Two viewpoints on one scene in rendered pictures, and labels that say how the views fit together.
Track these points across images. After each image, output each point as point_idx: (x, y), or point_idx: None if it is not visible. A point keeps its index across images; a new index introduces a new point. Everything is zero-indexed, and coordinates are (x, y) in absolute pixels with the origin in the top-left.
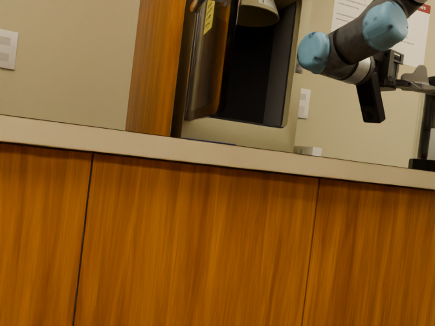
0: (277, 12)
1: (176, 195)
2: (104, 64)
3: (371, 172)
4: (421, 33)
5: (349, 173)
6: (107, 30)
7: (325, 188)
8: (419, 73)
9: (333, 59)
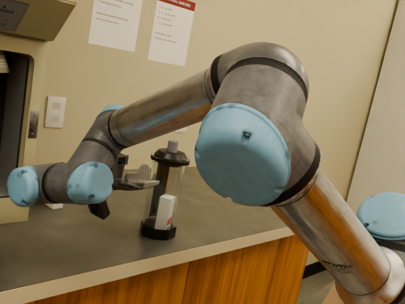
0: (5, 69)
1: None
2: None
3: (89, 278)
4: (185, 31)
5: (65, 288)
6: None
7: (44, 300)
8: (141, 172)
9: (43, 200)
